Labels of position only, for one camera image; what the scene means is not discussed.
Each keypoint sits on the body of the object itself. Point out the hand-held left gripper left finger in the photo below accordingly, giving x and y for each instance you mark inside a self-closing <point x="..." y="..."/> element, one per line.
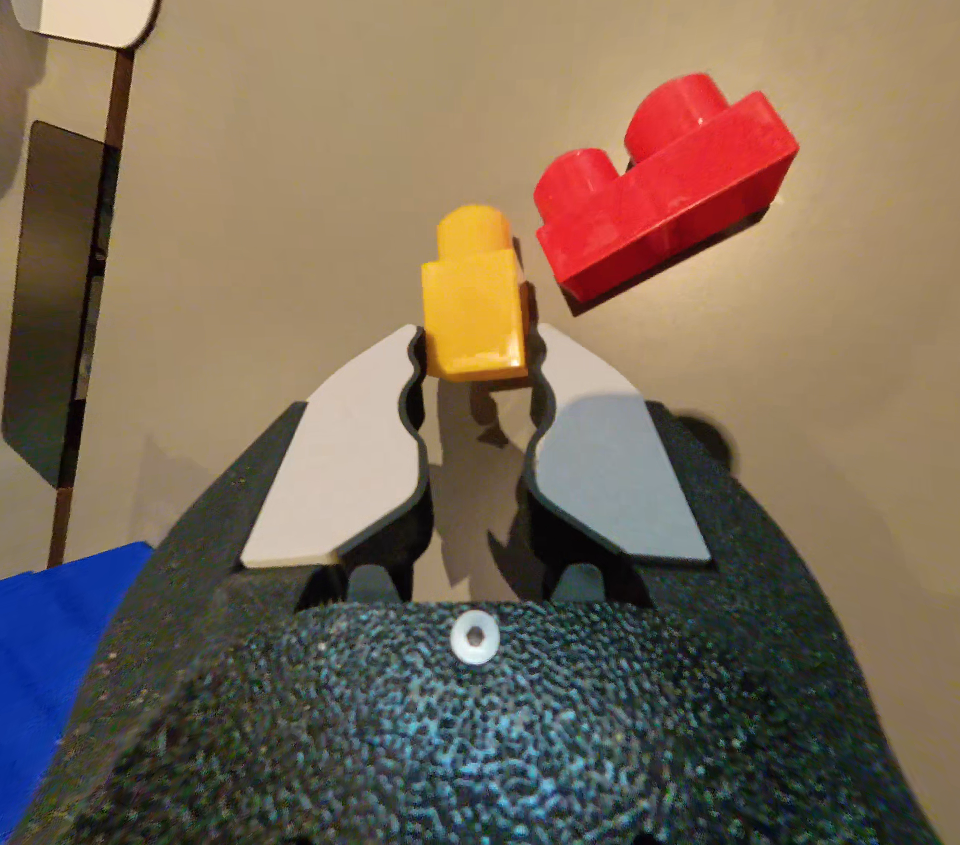
<point x="345" y="462"/>

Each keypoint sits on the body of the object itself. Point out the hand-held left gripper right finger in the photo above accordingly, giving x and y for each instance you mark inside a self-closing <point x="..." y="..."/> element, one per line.
<point x="615" y="470"/>

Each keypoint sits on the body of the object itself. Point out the yellow building block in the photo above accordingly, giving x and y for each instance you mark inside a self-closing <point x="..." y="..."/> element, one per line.
<point x="472" y="312"/>

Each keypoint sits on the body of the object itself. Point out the red building block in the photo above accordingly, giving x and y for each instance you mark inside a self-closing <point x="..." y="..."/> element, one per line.
<point x="660" y="207"/>

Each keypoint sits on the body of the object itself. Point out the blue plastic bin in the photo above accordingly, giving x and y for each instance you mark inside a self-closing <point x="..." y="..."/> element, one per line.
<point x="52" y="635"/>

